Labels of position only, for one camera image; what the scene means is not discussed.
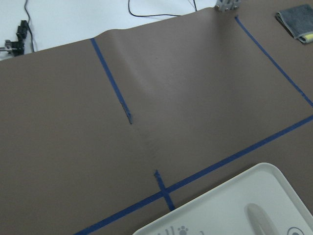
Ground white ceramic spoon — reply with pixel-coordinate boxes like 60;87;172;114
246;203;279;235

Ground white bear tray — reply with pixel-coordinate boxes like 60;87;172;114
137;163;313;235

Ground black tripod stick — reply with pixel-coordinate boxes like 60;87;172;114
0;20;31;57

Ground grey folded cloth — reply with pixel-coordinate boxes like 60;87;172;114
275;4;313;44

